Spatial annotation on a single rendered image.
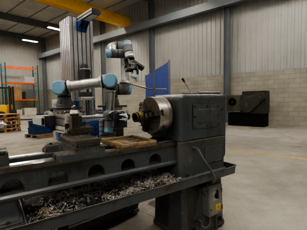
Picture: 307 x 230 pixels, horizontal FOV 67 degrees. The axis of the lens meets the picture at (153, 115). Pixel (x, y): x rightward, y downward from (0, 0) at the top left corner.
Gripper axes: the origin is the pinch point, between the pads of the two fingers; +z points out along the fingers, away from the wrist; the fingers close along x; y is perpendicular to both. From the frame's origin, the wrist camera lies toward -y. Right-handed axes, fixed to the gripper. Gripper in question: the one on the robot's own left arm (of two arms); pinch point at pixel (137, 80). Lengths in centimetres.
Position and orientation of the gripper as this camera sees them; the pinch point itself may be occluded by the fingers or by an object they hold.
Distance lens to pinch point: 191.2
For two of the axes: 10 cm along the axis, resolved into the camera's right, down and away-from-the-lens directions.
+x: 5.2, -3.2, -7.9
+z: 2.2, 9.5, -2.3
